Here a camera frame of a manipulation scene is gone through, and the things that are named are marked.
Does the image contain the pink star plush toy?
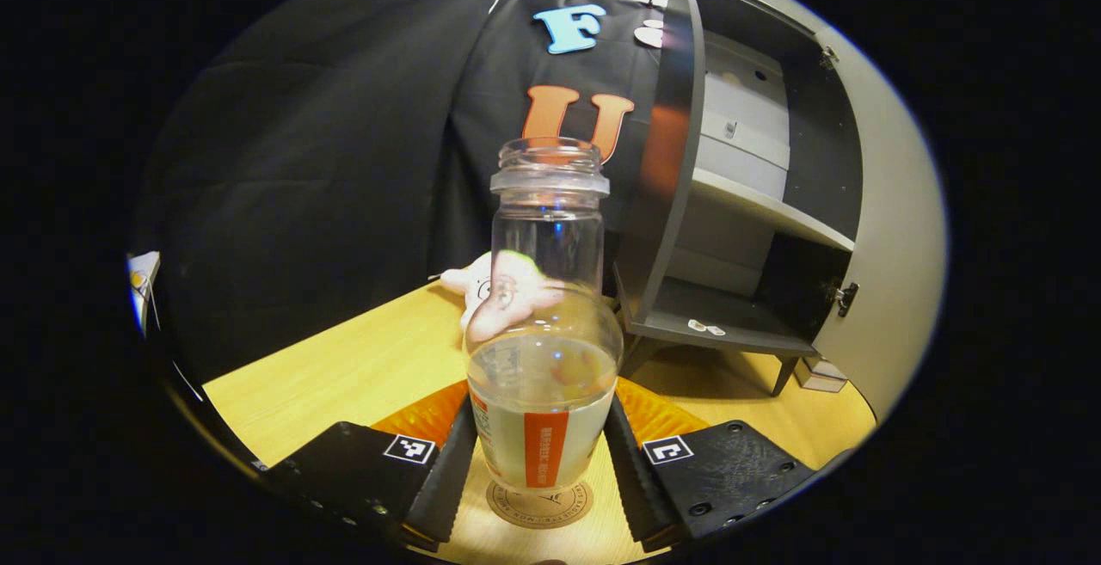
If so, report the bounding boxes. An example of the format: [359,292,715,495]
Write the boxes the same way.
[439,250,569,344]

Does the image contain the clear bottle with orange label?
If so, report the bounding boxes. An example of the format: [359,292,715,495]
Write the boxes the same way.
[463,137,625,497]

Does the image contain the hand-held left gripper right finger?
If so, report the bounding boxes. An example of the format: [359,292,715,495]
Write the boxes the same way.
[602,378,816,547]

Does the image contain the black backdrop cloth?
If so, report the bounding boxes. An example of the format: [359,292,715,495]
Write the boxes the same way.
[138,0,680,385]

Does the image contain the dark grey cabinet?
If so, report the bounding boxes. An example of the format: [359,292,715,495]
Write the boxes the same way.
[612,0,865,398]

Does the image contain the round brown coaster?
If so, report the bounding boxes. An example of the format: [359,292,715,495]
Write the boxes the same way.
[486,477,595,531]

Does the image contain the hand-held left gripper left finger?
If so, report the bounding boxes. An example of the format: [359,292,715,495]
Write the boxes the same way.
[262,380,478,553]

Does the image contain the white printed sheet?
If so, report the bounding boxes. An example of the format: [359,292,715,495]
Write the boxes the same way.
[126,250,163,335]

